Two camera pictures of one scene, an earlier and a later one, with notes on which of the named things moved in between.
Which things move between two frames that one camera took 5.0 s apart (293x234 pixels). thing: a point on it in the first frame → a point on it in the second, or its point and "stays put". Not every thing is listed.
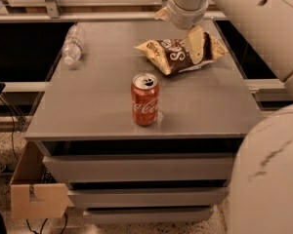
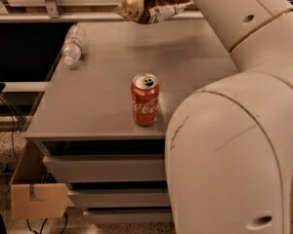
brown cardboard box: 32,194 stays put
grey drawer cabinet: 117,172 stays put
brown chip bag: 173,56 → 151,3
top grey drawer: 85,169 stays put
